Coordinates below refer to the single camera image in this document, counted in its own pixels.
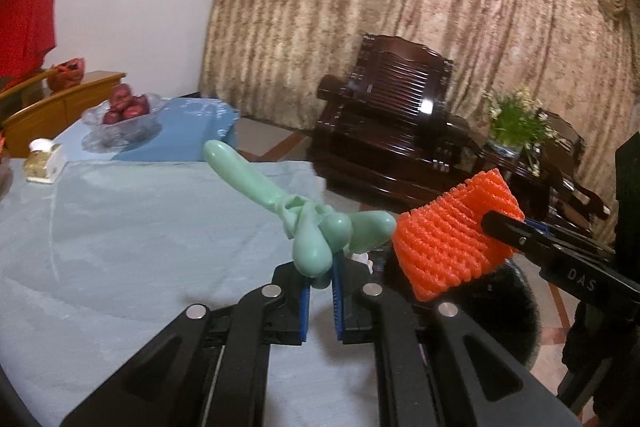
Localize flowering plant in porcelain pot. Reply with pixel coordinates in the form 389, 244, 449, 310
482, 87, 558, 173

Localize green twisted balloon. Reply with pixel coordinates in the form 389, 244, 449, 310
202, 140, 398, 278

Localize red cloth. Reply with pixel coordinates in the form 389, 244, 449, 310
0, 0, 64, 78

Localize black lined waste bin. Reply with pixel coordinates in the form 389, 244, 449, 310
372, 252, 543, 368

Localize light wooden cabinet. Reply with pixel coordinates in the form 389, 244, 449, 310
0, 70, 127, 158

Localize blue embroidered tablecloth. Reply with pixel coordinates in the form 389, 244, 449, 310
52, 97, 240, 163

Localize red woven basket ornament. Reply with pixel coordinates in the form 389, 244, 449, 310
46, 58, 86, 92

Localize dark wooden slatted armchair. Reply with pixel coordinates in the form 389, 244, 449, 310
306, 34, 483, 214

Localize orange foam fruit net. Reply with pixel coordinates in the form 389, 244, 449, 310
391, 169, 525, 303

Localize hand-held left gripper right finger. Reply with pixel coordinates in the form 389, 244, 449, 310
330, 252, 581, 427

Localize glass fruit bowl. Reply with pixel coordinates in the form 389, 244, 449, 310
81, 93, 169, 152

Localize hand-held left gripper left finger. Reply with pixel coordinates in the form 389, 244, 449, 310
60, 263, 315, 427

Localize gold and white tissue box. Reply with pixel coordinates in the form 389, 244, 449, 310
24, 138, 68, 184

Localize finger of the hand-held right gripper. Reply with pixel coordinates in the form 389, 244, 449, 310
482, 213, 616, 270
524, 219, 616, 254

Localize dark wooden side table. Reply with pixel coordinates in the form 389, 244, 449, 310
472, 142, 543, 198

